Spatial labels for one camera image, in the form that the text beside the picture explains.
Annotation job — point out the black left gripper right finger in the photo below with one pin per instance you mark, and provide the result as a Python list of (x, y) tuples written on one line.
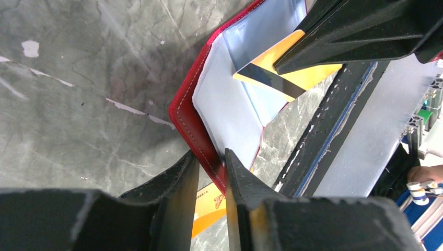
[(259, 218)]

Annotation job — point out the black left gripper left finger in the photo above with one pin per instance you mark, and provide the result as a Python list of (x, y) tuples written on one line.
[(157, 215)]

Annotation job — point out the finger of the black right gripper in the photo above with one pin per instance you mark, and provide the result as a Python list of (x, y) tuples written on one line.
[(339, 32)]

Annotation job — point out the single gold credit card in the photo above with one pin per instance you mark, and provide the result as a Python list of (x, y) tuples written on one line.
[(210, 207)]

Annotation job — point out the gold card with black stripe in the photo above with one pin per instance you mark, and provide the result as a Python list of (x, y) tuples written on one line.
[(260, 71)]

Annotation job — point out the red leather card holder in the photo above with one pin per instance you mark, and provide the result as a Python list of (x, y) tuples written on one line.
[(212, 110)]

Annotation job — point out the person hand in background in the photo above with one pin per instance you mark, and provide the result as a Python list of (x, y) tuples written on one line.
[(425, 173)]

